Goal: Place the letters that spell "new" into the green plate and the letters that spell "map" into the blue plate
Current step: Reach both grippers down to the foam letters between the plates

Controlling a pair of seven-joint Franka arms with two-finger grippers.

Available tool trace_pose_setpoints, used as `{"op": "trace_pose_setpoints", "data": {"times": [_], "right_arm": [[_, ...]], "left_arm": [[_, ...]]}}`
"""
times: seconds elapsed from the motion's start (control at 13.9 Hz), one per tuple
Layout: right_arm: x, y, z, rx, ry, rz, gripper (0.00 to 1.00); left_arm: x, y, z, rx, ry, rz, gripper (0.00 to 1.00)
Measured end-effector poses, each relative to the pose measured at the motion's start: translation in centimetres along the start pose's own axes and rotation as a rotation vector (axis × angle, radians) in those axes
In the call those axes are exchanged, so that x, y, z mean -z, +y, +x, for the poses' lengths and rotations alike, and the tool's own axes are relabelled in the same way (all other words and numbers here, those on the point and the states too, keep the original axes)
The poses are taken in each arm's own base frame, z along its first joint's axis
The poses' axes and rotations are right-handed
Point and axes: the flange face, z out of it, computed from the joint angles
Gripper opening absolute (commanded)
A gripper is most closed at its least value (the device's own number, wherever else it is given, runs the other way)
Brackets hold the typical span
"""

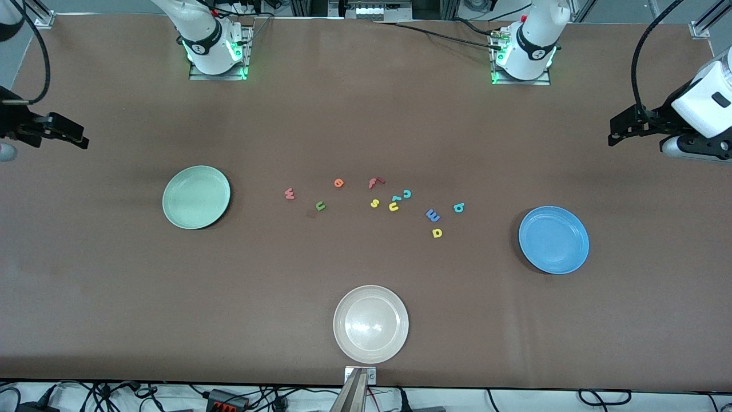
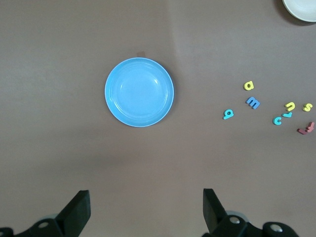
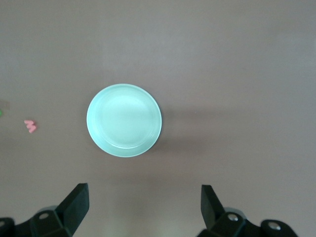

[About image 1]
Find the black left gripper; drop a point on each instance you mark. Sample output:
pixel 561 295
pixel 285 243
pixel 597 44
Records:
pixel 662 118

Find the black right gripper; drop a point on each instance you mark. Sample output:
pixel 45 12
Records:
pixel 12 122

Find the teal foam letter b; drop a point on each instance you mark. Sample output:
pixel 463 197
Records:
pixel 458 208

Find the blue foam letter m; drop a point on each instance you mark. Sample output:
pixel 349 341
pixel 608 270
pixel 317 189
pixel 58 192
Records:
pixel 433 216

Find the pink foam letter w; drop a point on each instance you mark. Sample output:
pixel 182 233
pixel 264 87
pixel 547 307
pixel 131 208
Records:
pixel 290 194

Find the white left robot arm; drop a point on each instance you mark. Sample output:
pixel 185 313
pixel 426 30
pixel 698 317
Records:
pixel 532 40

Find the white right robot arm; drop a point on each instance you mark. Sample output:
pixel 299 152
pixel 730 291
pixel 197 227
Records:
pixel 206 40

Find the blue plate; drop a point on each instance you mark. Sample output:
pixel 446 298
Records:
pixel 553 240

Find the light green plate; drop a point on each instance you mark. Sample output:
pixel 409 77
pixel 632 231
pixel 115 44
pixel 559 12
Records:
pixel 196 197

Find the red foam letter f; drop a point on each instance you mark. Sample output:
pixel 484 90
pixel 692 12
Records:
pixel 374 183

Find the grey control box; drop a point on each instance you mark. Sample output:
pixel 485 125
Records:
pixel 377 10

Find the black orange power strip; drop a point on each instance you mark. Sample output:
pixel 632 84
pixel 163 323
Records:
pixel 227 400

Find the white plate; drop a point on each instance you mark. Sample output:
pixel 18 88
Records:
pixel 371 324

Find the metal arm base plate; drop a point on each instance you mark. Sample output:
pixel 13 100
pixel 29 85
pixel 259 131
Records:
pixel 247 51
pixel 543 80

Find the aluminium frame profile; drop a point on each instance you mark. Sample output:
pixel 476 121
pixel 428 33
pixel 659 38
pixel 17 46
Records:
pixel 41 17
pixel 706 23

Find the metal pole bracket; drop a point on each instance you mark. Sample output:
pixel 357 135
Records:
pixel 372 376

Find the grey camera mount pole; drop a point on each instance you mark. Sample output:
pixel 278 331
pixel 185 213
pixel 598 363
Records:
pixel 350 397

